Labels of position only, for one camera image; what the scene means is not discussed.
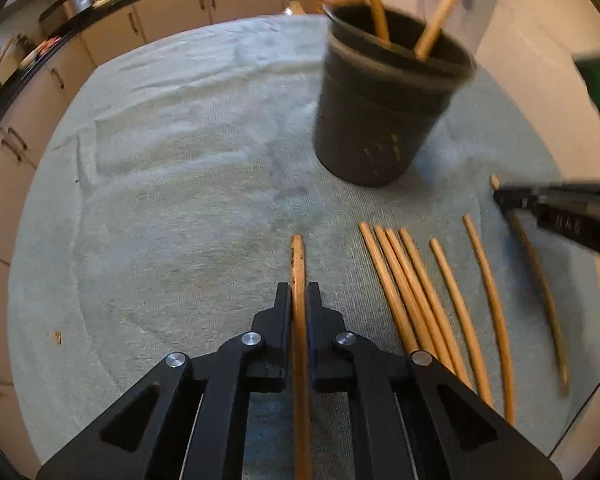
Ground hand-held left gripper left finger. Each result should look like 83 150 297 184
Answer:
36 281 293 480

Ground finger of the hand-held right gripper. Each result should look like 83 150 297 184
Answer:
494 183 600 204
500 199 539 221

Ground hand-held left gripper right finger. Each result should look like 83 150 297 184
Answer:
306 281 564 480

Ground wooden chopstick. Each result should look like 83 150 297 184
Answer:
356 0 392 46
289 234 313 480
489 174 571 397
413 0 479 60

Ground group of wooden chopsticks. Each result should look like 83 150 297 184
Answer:
357 214 517 426

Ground dark grey utensil holder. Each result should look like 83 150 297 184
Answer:
312 4 478 188

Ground pale green table cloth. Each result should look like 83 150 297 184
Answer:
7 12 593 480

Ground clear glass mug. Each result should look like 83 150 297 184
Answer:
420 0 498 53

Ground cream base kitchen cabinets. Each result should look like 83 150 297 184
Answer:
0 0 331 411

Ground silver rice cooker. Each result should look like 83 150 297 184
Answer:
61 0 94 19

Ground thin black cable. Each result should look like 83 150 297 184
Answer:
550 372 600 461

